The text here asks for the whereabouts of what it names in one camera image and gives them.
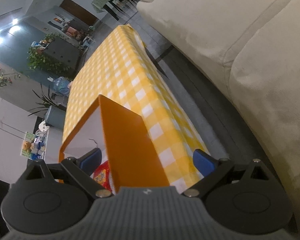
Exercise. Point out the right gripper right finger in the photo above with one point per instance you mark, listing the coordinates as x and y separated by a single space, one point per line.
213 171

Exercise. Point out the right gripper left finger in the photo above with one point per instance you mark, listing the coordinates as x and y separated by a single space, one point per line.
77 172

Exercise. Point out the red snack bag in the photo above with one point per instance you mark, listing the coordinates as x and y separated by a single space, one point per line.
102 175

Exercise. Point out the orange cardboard box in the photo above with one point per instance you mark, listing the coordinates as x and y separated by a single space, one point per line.
122 137

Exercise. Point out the grey trash bin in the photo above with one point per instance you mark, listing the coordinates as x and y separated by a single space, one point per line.
55 116

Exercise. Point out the white tv cabinet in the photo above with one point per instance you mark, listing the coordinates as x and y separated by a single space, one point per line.
14 123

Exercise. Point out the blue water bottle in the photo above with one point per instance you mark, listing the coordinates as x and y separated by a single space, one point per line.
61 86

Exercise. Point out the yellow checkered tablecloth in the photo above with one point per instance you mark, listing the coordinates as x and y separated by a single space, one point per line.
120 70

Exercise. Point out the grey drawer cabinet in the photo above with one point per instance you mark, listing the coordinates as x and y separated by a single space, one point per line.
66 54

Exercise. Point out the green potted plant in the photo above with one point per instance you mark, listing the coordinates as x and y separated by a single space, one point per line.
37 59

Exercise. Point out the beige sofa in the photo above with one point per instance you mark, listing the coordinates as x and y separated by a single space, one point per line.
250 50

